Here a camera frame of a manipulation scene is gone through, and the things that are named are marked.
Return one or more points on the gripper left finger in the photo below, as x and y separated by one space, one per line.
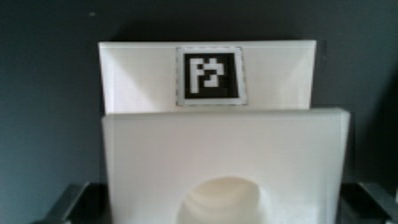
60 211

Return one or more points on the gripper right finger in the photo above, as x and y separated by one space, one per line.
378 208

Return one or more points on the white lamp base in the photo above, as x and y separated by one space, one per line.
224 151

